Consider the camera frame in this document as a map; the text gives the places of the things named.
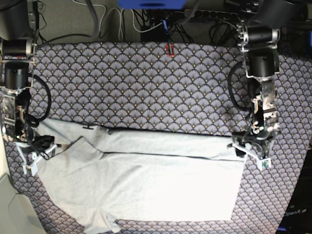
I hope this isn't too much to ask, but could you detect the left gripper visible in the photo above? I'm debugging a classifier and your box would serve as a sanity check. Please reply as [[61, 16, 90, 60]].
[[251, 92, 280, 146]]

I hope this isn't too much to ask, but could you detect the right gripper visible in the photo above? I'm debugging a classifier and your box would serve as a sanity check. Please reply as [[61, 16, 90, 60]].
[[2, 95, 39, 146]]

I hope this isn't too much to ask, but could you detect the light grey T-shirt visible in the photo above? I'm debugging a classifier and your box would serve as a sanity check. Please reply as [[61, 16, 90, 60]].
[[37, 119, 246, 234]]

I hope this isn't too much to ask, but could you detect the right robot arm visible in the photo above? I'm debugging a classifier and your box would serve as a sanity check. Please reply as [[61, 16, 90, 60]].
[[0, 0, 52, 143]]

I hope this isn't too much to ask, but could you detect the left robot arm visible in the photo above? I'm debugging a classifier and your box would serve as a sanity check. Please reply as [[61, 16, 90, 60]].
[[227, 0, 308, 151]]

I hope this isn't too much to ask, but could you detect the fan-patterned table cloth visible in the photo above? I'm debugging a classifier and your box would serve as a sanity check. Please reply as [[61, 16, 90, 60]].
[[30, 42, 312, 234]]

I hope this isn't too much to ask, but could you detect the beige plastic furniture piece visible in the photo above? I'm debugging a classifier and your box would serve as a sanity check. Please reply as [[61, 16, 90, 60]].
[[0, 174, 46, 234]]

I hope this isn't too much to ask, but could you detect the black OpenArm box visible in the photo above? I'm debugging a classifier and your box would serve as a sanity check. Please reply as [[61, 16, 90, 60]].
[[276, 148, 312, 234]]

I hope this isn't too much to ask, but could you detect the red black table clamp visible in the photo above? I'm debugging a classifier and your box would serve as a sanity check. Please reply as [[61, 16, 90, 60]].
[[166, 43, 175, 58]]

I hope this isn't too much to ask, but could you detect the black power strip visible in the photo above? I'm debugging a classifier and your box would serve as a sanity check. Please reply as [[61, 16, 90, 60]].
[[191, 10, 239, 21]]

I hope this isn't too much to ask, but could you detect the black box under table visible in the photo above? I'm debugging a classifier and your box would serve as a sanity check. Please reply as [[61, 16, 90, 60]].
[[140, 24, 167, 42]]

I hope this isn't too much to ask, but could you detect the blue box overhead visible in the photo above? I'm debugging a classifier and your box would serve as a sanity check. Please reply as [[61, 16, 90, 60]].
[[118, 0, 186, 9]]

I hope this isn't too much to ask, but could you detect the white cable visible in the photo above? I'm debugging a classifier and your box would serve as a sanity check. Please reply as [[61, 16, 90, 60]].
[[98, 8, 125, 39]]

